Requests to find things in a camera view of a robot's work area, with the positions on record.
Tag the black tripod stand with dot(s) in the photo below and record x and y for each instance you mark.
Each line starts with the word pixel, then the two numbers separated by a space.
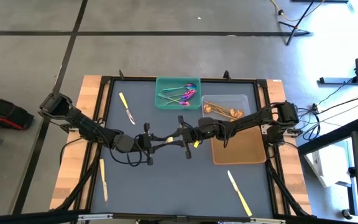
pixel 295 28

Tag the wooden table side board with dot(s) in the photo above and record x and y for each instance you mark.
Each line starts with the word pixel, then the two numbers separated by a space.
pixel 85 93
pixel 278 93

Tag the black table frame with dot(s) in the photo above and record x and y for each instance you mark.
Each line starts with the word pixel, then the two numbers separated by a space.
pixel 135 78

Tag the white box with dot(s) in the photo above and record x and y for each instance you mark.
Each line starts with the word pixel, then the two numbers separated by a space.
pixel 328 165

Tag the iridescent rainbow spoon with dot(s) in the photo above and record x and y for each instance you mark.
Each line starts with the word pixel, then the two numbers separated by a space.
pixel 192 92
pixel 184 103
pixel 191 86
pixel 185 97

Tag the teal plastic bin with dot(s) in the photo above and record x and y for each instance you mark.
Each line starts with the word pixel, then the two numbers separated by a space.
pixel 166 104

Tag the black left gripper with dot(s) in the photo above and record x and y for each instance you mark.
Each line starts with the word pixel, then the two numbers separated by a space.
pixel 129 143

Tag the clear plastic bin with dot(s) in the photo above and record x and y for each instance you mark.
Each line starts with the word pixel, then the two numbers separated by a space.
pixel 225 99

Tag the silver corner bracket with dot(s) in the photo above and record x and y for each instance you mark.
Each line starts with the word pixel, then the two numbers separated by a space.
pixel 269 221
pixel 95 216

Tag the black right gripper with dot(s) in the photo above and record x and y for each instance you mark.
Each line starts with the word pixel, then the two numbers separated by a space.
pixel 207 130

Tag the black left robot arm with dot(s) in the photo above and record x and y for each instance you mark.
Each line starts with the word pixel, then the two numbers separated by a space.
pixel 85 126

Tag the yellow gripper tag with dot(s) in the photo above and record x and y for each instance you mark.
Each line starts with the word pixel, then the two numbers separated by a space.
pixel 196 144

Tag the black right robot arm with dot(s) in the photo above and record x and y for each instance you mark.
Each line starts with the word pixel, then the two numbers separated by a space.
pixel 253 119

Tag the black caster wheel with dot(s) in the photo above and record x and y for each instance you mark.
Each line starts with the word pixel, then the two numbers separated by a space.
pixel 346 214

